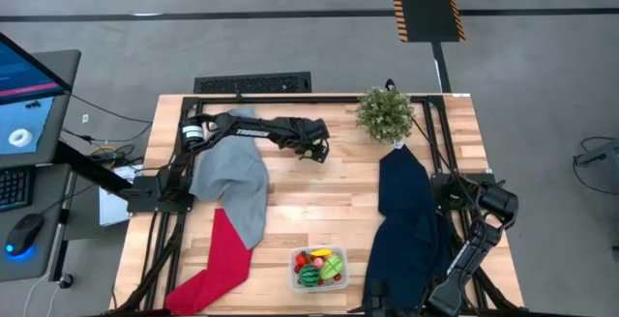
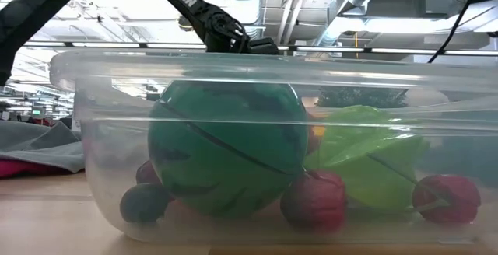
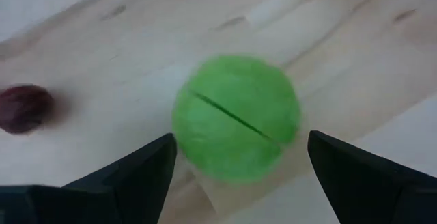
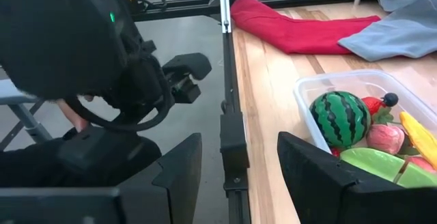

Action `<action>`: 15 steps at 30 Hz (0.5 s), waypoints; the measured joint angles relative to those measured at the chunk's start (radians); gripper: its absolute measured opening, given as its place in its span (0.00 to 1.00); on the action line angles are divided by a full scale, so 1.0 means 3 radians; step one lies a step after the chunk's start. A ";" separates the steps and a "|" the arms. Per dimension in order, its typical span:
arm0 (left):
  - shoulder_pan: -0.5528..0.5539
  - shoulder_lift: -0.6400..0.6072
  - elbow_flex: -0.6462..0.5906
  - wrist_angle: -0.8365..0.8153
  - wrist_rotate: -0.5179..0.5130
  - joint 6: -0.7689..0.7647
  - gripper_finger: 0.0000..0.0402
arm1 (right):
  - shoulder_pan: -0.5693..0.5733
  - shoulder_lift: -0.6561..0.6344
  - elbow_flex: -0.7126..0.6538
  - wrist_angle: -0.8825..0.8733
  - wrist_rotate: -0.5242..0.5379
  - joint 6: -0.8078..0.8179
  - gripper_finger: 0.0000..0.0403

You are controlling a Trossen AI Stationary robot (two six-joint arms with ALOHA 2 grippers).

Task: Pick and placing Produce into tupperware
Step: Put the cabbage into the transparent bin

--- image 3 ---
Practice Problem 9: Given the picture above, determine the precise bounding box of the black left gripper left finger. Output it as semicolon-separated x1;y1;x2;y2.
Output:
0;132;178;224

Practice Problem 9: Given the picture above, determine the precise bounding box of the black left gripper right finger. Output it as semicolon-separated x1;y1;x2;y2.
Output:
307;130;437;224

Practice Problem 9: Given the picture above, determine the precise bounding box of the dark red toy cherry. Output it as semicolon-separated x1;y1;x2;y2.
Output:
0;84;56;135

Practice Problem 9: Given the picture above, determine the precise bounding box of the lime green toy fruit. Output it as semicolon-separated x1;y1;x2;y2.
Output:
171;55;303;185

